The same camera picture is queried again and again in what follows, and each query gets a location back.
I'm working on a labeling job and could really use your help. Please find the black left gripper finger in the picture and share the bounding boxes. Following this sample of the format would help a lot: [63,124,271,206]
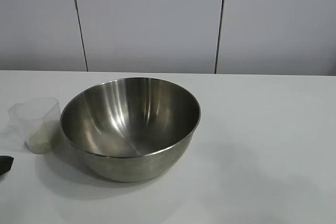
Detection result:
[0,155,14,175]

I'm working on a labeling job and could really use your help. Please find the clear plastic measuring cup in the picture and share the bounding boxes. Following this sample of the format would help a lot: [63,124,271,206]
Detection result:
[8,97,62,154]

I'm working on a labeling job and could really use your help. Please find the stainless steel mixing bowl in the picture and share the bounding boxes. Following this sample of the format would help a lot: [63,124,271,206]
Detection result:
[59,77,202,183]

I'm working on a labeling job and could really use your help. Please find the white rice grains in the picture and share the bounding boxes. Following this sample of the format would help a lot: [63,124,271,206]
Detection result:
[25,120,61,154]

